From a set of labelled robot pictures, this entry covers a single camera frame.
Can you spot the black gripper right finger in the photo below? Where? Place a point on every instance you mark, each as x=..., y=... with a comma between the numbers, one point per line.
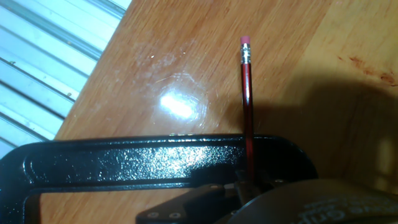
x=252, y=191

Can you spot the red pencil with eraser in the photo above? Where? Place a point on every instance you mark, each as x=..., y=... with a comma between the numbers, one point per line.
x=247, y=93

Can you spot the black C-clamp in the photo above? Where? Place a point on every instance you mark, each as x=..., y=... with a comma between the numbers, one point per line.
x=124, y=161

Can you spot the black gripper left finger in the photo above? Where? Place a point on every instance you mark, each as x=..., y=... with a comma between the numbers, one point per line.
x=192, y=208

